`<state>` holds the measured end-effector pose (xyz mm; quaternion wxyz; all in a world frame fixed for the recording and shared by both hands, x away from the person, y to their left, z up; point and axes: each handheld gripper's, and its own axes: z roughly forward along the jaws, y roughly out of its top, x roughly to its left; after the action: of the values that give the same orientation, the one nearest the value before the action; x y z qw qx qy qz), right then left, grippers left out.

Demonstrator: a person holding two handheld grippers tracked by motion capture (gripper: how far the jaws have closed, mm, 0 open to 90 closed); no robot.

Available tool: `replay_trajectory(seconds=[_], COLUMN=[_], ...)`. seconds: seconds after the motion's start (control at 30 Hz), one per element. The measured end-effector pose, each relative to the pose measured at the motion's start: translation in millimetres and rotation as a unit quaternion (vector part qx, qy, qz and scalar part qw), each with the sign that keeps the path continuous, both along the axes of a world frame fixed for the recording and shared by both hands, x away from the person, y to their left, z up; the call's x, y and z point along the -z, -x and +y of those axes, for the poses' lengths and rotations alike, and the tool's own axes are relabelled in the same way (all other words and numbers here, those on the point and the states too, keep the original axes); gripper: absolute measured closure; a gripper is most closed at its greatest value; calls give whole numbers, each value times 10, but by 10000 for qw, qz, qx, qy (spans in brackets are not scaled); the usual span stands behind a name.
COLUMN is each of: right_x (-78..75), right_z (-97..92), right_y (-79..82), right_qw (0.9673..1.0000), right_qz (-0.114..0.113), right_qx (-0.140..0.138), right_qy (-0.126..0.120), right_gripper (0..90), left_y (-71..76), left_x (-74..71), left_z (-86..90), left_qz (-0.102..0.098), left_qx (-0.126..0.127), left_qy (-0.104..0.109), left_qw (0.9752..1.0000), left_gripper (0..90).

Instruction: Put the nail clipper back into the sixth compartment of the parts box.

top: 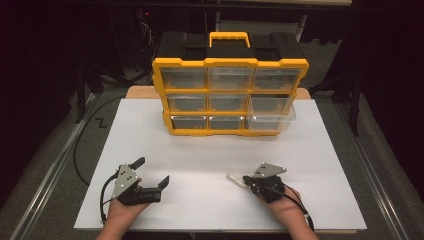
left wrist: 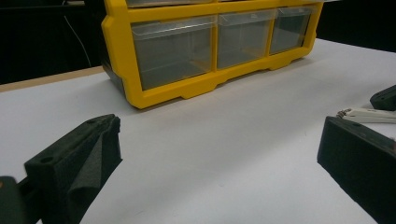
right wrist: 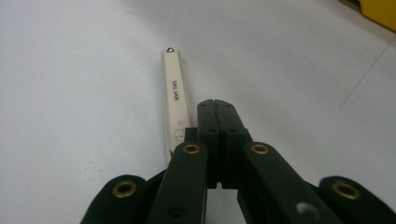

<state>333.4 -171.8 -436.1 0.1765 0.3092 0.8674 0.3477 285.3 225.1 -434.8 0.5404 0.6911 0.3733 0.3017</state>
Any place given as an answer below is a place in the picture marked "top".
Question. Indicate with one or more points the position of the clear plastic storage drawer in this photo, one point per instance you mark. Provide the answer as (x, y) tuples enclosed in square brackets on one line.
[(271, 120)]

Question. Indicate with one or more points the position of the yellow black drawer organizer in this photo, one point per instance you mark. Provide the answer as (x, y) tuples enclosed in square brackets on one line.
[(230, 50)]

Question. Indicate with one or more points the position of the white table board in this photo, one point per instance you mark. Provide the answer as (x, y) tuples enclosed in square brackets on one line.
[(200, 156)]

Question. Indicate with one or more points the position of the black metal stand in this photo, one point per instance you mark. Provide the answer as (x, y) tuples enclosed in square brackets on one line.
[(81, 96), (356, 100)]

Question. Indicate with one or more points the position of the person's right hand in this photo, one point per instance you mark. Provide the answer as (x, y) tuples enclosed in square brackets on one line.
[(290, 210)]

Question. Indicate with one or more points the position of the aluminium floor rail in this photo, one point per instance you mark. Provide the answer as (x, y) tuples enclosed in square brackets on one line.
[(373, 173), (50, 173)]

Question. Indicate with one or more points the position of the small white flash drive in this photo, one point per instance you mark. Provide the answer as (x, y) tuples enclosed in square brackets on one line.
[(235, 180)]

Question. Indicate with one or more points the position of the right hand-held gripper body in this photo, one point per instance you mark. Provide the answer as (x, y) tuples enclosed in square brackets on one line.
[(268, 188)]

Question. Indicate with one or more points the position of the person's left hand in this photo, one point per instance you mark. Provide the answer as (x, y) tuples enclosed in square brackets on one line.
[(120, 213)]

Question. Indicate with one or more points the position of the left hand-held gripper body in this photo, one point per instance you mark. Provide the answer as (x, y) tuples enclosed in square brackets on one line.
[(125, 180)]

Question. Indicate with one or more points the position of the grid of clear plastic drawers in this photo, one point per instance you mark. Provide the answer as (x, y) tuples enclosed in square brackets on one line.
[(186, 101)]

